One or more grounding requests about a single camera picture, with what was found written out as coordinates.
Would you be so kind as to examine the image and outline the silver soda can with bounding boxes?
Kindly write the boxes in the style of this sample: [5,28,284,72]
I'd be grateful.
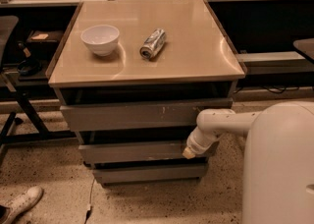
[139,28,166,60]

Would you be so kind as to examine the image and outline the dark office chair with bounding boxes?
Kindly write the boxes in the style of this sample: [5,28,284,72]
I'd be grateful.
[0,16,19,67]

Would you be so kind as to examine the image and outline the black box with note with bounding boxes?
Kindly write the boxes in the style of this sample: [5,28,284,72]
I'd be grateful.
[26,30,63,60]

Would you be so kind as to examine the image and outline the grey drawer cabinet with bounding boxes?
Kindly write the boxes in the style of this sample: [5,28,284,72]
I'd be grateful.
[49,0,245,185]

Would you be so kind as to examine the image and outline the black desk frame left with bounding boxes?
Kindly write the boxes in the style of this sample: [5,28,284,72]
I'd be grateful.
[0,70,78,167]

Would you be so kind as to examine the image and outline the white ceramic bowl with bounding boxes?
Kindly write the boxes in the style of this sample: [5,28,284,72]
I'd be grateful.
[80,25,120,56]

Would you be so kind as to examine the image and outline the grey top drawer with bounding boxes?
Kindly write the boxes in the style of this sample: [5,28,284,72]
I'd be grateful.
[61,98,233,132]

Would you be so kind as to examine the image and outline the dark round table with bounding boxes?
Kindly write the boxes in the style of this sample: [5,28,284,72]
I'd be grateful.
[293,38,314,64]

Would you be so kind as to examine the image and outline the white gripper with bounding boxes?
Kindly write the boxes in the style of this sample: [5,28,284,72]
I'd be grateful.
[183,129,216,159]

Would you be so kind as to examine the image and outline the grey bottom drawer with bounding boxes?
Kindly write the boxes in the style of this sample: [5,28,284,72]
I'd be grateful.
[93,163,208,184]

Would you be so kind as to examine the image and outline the white sneaker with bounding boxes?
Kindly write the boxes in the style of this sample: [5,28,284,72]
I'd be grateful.
[0,186,43,224]

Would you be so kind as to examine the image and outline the black coiled cable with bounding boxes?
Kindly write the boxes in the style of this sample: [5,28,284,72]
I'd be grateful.
[17,58,43,77]

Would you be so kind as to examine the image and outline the grey drawer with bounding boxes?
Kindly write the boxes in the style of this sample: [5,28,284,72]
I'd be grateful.
[61,98,233,132]
[78,140,220,165]
[93,163,208,184]

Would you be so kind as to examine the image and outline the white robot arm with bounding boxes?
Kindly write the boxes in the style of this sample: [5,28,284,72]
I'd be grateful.
[183,101,314,224]

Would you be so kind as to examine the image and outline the white cable on floor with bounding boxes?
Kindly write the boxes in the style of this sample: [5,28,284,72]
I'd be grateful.
[82,178,96,224]

